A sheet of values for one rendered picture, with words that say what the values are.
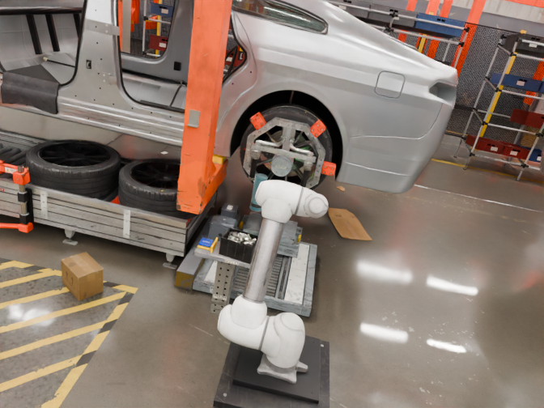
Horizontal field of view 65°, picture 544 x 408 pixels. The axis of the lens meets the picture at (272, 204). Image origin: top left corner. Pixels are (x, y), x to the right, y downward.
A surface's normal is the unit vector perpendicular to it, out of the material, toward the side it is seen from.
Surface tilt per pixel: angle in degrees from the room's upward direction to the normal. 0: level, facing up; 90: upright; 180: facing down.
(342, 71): 90
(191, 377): 0
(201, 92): 90
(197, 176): 90
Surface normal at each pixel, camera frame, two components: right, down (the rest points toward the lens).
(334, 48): -0.11, 0.26
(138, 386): 0.18, -0.88
